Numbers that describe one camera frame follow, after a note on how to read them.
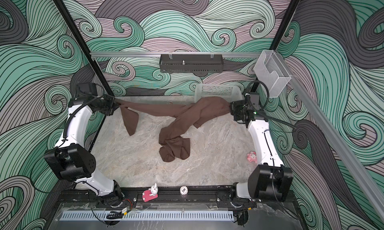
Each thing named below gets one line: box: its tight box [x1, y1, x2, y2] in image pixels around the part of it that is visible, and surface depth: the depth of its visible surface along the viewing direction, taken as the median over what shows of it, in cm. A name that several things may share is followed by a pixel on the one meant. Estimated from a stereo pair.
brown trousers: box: [114, 96, 231, 163], surface depth 85 cm
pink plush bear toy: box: [246, 151, 258, 163], surface depth 86 cm
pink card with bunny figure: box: [142, 183, 159, 203], surface depth 74 cm
